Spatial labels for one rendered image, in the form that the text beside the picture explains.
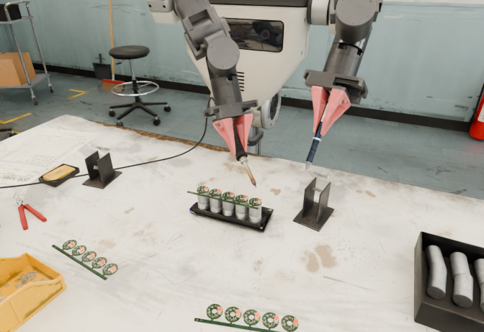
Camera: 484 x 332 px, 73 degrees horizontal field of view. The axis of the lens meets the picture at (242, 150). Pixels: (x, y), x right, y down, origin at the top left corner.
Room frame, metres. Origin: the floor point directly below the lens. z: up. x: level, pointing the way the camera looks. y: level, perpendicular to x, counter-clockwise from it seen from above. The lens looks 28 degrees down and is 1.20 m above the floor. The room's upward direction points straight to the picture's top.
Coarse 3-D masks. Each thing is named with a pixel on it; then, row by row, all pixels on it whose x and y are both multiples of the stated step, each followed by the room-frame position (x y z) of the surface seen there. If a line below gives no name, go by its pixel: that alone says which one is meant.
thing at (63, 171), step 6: (60, 168) 0.70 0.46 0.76; (66, 168) 0.70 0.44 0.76; (72, 168) 0.70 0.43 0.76; (78, 168) 0.70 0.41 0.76; (48, 174) 0.67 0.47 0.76; (54, 174) 0.67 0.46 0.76; (60, 174) 0.67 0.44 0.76; (66, 174) 0.68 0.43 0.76; (72, 174) 0.69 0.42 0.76; (42, 180) 0.65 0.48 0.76; (48, 180) 0.66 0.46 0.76; (60, 180) 0.65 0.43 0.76; (66, 180) 0.67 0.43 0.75; (54, 186) 0.64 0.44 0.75
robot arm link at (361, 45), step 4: (336, 36) 0.59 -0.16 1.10; (368, 36) 0.58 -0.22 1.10; (336, 40) 0.58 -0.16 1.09; (340, 40) 0.58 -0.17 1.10; (364, 40) 0.57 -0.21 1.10; (332, 44) 0.59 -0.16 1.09; (340, 44) 0.58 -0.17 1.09; (344, 44) 0.57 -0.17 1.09; (348, 44) 0.57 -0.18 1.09; (352, 44) 0.56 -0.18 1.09; (356, 44) 0.56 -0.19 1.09; (360, 44) 0.57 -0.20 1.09; (364, 44) 0.57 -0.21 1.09; (344, 48) 0.57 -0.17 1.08; (360, 48) 0.57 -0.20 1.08; (364, 48) 0.58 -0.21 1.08; (360, 52) 0.58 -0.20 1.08
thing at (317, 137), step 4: (324, 108) 0.54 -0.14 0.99; (324, 112) 0.53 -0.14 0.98; (320, 120) 0.52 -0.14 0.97; (320, 124) 0.52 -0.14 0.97; (320, 128) 0.51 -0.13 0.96; (316, 132) 0.51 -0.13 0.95; (320, 132) 0.51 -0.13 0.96; (316, 136) 0.51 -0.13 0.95; (320, 136) 0.51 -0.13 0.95; (316, 140) 0.50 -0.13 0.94; (320, 140) 0.50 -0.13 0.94; (312, 144) 0.50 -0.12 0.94; (316, 144) 0.50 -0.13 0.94; (312, 148) 0.50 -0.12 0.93; (316, 148) 0.50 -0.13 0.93; (312, 152) 0.49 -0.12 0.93; (308, 156) 0.49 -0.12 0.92; (312, 156) 0.49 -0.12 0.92; (308, 160) 0.49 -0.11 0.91; (312, 160) 0.49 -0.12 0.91
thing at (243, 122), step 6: (222, 108) 0.59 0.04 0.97; (228, 108) 0.59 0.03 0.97; (234, 108) 0.60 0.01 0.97; (240, 108) 0.60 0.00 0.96; (216, 114) 0.59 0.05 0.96; (222, 114) 0.58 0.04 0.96; (228, 114) 0.59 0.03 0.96; (234, 114) 0.59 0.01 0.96; (240, 114) 0.59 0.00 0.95; (246, 114) 0.60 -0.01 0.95; (252, 114) 0.60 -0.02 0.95; (234, 120) 0.64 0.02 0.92; (240, 120) 0.61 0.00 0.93; (246, 120) 0.60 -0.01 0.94; (240, 126) 0.63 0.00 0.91; (246, 126) 0.59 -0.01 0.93; (240, 132) 0.62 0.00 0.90; (246, 132) 0.59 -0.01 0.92; (240, 138) 0.61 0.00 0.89; (246, 138) 0.59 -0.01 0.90; (246, 144) 0.59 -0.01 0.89
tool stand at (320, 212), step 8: (328, 176) 0.55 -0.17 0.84; (312, 184) 0.55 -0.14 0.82; (328, 184) 0.54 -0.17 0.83; (304, 192) 0.52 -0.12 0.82; (312, 192) 0.55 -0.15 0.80; (328, 192) 0.54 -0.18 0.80; (304, 200) 0.52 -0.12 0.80; (312, 200) 0.56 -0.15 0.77; (320, 200) 0.51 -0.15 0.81; (304, 208) 0.53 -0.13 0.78; (312, 208) 0.56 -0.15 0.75; (320, 208) 0.51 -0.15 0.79; (328, 208) 0.56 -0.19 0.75; (296, 216) 0.53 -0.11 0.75; (304, 216) 0.53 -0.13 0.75; (312, 216) 0.53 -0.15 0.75; (320, 216) 0.52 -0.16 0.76; (328, 216) 0.53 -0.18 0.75; (304, 224) 0.51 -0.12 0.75; (312, 224) 0.51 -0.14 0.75; (320, 224) 0.51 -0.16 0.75
